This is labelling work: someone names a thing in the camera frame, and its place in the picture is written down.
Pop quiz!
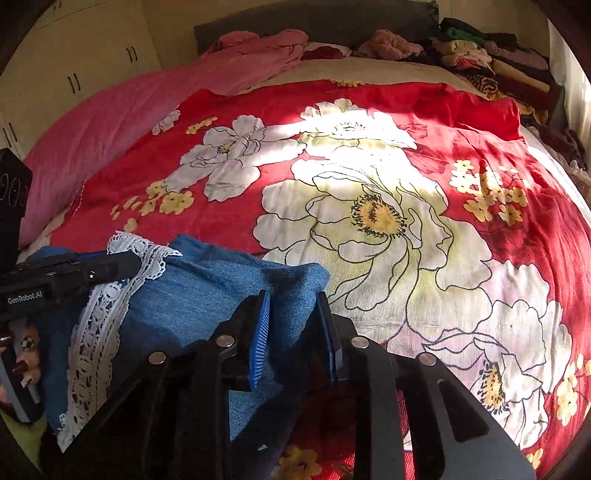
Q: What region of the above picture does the blue denim pants lace trim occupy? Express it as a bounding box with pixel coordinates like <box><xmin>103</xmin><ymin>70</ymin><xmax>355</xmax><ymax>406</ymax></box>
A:
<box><xmin>34</xmin><ymin>233</ymin><xmax>329</xmax><ymax>449</ymax></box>

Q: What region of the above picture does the hand with painted nails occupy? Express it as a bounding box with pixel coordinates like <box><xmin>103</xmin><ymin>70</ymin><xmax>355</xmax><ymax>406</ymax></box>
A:
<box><xmin>1</xmin><ymin>324</ymin><xmax>41</xmax><ymax>405</ymax></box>

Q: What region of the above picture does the red floral quilt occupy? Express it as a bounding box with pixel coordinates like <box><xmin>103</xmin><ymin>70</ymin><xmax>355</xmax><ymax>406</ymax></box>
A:
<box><xmin>50</xmin><ymin>80</ymin><xmax>590</xmax><ymax>478</ymax></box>

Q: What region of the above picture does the cream wardrobe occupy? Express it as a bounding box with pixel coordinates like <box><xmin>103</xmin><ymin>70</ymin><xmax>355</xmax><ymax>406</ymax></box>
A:
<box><xmin>1</xmin><ymin>0</ymin><xmax>160</xmax><ymax>158</ymax></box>

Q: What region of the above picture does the pink blanket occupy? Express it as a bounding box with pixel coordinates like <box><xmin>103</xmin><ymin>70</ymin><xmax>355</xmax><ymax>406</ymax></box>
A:
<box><xmin>18</xmin><ymin>29</ymin><xmax>308</xmax><ymax>247</ymax></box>

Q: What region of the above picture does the dark purple clothes pile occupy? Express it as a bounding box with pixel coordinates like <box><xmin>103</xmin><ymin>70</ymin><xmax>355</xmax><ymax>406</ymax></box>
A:
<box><xmin>527</xmin><ymin>125</ymin><xmax>590</xmax><ymax>187</ymax></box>

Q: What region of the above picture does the pink crumpled garment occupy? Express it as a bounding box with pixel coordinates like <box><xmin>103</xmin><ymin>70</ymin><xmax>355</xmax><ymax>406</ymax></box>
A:
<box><xmin>353</xmin><ymin>29</ymin><xmax>424</xmax><ymax>61</ymax></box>

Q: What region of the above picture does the stack of folded clothes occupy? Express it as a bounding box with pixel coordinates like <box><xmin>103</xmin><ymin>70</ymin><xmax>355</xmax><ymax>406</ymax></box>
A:
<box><xmin>431</xmin><ymin>18</ymin><xmax>564</xmax><ymax>124</ymax></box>

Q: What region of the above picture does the grey upholstered headboard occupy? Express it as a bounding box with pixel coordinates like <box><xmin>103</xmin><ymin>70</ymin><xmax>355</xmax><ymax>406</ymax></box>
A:
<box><xmin>193</xmin><ymin>1</ymin><xmax>439</xmax><ymax>54</ymax></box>

